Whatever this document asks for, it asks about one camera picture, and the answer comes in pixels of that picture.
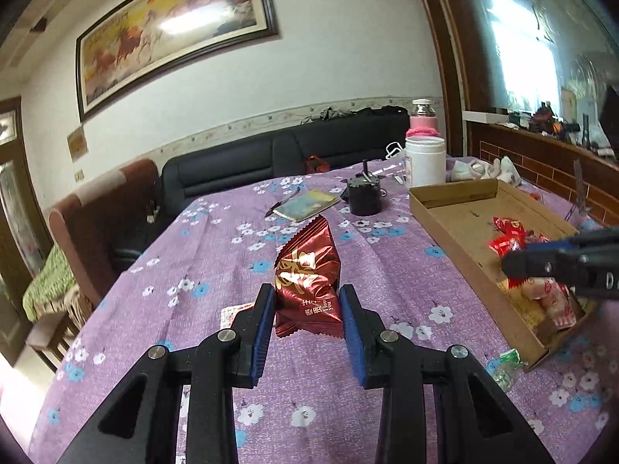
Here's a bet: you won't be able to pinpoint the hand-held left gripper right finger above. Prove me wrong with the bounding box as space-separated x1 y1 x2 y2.
339 284 557 464

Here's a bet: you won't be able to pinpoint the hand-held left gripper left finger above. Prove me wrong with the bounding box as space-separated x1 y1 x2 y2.
58 283 276 464

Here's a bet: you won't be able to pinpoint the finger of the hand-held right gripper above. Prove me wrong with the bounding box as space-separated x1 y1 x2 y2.
500 250 564 278
525 234 588 258

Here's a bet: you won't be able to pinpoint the small red snack packet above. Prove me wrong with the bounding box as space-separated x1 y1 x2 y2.
487 237 528 259

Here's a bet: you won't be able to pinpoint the red packet yellow label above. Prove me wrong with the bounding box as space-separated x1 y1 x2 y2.
491 217 530 240

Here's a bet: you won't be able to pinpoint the pink snack packet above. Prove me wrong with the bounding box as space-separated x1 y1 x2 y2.
527 275 586 332

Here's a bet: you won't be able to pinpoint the cardboard box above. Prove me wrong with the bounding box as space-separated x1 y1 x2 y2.
409 178 600 373

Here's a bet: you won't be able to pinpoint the dark red snack packet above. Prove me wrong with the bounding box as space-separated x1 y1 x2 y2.
273 213 345 340

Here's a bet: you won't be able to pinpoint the red white snack packet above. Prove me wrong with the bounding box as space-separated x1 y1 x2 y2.
220 302 257 332

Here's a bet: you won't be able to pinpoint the grey metal phone stand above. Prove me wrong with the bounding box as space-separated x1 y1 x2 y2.
568 159 593 220

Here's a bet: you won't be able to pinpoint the wooden counter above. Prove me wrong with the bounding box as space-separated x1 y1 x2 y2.
464 116 619 233

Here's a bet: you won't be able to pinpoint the purple floral tablecloth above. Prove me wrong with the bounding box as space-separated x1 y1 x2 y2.
29 155 619 464

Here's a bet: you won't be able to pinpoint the white cloths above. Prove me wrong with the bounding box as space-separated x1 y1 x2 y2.
447 155 523 187

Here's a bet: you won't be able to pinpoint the clear green candy packet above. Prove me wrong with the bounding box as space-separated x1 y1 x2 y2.
491 365 518 392

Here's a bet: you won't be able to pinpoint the black pen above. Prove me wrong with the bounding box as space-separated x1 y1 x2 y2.
265 188 303 218

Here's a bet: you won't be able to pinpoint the red black tool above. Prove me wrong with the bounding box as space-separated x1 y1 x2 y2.
529 101 557 131

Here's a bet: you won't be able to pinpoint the notebook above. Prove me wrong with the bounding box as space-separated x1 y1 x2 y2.
273 188 342 224

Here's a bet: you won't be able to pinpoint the white plastic jar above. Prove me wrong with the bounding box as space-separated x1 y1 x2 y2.
404 135 446 188

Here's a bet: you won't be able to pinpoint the black cup with lid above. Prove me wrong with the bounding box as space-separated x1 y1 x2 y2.
344 159 385 217

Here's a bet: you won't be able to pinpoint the white flat box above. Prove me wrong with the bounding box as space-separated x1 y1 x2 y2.
462 110 511 124

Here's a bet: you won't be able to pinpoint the black sofa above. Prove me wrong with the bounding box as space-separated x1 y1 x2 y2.
111 109 412 271

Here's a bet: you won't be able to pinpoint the pink bottle steel cap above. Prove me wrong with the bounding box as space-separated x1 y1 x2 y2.
409 98 441 138

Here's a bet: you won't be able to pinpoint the brown chair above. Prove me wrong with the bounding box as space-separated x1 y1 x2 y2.
48 159 162 317

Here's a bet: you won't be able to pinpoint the wooden stool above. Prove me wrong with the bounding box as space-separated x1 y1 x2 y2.
26 295 92 373

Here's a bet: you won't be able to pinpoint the window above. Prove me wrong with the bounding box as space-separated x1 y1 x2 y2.
464 0 619 121

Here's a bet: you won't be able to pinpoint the green cushion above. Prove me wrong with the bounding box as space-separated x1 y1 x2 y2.
22 242 80 322

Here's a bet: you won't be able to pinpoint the wooden door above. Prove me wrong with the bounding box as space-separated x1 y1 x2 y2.
0 97 54 349

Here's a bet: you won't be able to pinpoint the framed horse painting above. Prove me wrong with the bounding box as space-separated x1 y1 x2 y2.
75 0 280 124

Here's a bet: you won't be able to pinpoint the small wall plaque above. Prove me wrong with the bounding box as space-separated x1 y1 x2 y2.
67 126 89 164

